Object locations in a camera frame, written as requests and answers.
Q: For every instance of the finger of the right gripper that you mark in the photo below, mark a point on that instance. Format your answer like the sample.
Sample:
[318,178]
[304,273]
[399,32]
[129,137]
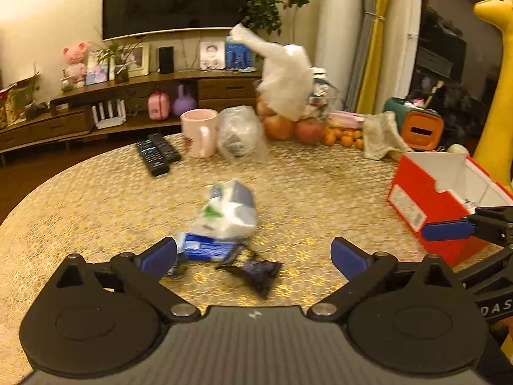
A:
[447,231]
[495,219]

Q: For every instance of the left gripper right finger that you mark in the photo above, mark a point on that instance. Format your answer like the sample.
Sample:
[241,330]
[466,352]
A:
[366,275]

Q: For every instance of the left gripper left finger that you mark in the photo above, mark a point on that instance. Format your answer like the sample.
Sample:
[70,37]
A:
[141,275]

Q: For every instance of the black beads plastic bag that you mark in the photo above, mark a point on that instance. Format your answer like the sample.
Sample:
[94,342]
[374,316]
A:
[246,264]

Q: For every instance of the red cardboard box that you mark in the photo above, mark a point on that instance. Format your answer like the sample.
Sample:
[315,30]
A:
[436,187]

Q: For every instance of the blue tissue pack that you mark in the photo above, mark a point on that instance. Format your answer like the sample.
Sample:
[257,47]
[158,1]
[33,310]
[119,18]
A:
[203,248]

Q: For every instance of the yellow giraffe toy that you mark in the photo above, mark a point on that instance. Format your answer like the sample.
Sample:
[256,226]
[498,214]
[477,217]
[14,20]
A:
[494,149]

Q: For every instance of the orange green tissue box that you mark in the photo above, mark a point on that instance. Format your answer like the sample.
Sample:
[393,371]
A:
[420,128]

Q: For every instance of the white grey crumpled bag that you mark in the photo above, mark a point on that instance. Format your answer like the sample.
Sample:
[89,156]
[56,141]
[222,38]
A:
[229,214]

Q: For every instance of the beige cloth rag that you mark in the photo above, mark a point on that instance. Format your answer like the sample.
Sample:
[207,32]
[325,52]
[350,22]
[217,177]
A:
[381,137]

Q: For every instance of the black remote left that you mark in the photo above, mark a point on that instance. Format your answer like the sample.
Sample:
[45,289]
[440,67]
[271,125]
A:
[154,160]

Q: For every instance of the black remote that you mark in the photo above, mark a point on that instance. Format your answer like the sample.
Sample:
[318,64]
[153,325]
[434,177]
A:
[154,160]
[170,154]

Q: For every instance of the black remote right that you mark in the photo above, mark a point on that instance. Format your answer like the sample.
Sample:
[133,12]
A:
[170,154]

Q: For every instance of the pile of tangerines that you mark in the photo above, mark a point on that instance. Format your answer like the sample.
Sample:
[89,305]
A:
[346,137]

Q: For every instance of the pink flat package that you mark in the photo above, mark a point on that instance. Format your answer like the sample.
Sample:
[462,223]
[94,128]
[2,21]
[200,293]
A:
[346,120]

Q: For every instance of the red apple right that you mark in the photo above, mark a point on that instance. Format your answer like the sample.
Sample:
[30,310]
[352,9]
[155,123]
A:
[309,131]

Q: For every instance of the red apple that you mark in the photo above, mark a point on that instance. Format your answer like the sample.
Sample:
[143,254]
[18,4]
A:
[309,131]
[278,128]

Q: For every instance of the white router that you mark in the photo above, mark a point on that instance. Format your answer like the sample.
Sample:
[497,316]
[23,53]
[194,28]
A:
[109,115]

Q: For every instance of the pink mug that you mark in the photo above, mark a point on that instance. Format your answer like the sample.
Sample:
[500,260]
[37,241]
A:
[199,128]

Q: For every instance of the red apple left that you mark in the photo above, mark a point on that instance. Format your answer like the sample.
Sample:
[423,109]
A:
[278,128]

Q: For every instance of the clear bag with dark item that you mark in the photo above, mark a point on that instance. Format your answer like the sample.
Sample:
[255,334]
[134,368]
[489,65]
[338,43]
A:
[240,135]

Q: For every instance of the pink small case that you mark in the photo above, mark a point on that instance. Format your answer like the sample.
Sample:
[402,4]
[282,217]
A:
[159,106]

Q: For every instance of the wooden tv console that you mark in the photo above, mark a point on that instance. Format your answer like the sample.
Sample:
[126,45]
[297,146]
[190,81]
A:
[70,116]

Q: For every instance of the purple kettlebell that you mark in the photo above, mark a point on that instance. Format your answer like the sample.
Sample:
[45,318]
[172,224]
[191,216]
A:
[184,101]

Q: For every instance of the white plastic bag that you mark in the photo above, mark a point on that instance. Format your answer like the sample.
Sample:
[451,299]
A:
[287,75]

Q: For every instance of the pink pig plush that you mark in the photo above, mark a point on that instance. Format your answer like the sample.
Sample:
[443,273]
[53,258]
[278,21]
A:
[76,69]

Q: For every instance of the framed photo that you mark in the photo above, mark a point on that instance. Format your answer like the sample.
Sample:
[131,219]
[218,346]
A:
[135,57]

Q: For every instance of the small potted plant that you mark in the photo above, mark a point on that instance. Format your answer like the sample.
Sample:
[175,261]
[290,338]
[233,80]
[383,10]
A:
[105,51]

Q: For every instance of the black speaker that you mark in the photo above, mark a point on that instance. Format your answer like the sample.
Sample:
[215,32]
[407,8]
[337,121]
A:
[166,60]

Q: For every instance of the yellow curtain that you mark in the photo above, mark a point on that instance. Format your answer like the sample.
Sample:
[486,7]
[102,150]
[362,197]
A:
[370,54]

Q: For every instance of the potted green tree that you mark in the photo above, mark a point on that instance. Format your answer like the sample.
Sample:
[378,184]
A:
[271,16]

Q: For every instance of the portrait photo frame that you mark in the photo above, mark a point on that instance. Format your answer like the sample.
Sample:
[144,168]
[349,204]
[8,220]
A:
[212,56]

